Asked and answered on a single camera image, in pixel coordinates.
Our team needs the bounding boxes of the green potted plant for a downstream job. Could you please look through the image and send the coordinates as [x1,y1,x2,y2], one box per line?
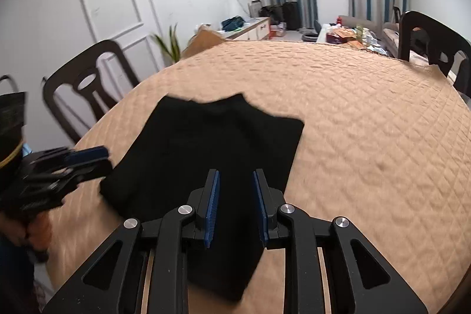
[154,23,182,64]

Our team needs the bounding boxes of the black woven bag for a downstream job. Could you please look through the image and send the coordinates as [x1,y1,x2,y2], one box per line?
[0,75,29,169]

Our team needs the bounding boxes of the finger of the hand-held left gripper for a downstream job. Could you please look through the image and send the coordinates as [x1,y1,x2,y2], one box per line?
[64,147,110,167]
[55,160,114,190]

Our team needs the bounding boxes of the black pants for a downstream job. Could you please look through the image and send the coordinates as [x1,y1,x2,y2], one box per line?
[99,92,305,303]

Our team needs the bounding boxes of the black dining chair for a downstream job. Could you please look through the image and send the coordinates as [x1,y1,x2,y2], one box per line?
[42,39,140,144]
[398,10,471,97]

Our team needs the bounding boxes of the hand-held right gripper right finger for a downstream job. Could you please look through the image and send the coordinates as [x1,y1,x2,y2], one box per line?
[252,169,429,314]

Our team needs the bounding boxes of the white coffee table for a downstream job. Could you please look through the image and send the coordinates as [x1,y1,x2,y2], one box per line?
[317,23,387,55]

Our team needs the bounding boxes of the black suitcase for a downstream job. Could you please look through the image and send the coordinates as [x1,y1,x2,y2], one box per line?
[283,1,300,31]

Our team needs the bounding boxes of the white sideboard cabinet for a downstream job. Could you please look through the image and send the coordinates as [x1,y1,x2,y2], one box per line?
[221,17,271,41]

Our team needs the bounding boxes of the peach quilted blanket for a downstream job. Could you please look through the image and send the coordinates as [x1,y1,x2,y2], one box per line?
[35,40,471,314]

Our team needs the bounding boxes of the person's left hand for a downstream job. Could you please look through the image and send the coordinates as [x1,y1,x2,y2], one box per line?
[5,215,51,250]

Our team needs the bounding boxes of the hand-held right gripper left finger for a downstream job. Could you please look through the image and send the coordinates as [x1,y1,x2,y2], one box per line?
[42,169,221,314]

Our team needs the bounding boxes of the grey sofa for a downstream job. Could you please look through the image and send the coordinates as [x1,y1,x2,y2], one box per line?
[339,15,403,59]

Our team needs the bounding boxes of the small blue bag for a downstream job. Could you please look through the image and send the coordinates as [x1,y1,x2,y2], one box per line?
[221,16,245,32]

